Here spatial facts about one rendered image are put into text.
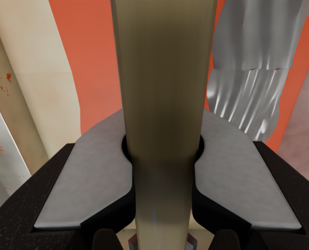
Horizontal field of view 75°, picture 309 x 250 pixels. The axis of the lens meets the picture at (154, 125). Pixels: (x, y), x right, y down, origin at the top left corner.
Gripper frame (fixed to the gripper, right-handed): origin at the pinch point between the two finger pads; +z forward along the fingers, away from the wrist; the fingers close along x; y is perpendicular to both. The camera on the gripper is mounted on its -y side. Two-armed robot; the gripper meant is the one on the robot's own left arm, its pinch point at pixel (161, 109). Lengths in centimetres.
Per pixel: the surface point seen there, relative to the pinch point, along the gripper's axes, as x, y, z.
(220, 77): 5.5, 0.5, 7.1
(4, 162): -15.9, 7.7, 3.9
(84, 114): -8.1, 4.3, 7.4
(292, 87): 12.5, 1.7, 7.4
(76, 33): -7.1, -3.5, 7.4
